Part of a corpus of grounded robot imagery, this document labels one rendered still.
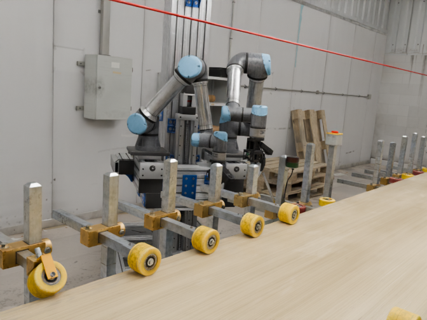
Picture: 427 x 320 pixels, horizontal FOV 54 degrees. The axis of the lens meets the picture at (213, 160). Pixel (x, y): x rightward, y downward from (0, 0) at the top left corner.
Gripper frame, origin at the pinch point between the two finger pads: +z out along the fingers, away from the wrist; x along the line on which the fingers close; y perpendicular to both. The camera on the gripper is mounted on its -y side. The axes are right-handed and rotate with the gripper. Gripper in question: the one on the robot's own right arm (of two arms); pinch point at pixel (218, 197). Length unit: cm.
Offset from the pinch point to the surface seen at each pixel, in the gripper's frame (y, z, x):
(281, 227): -61, -6, 29
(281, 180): -35.8, -16.4, -5.1
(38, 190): -40, -27, 117
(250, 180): -35.9, -18.8, 19.9
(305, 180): -34.6, -13.5, -30.1
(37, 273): -56, -12, 125
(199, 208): -37, -11, 52
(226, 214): -48, -11, 48
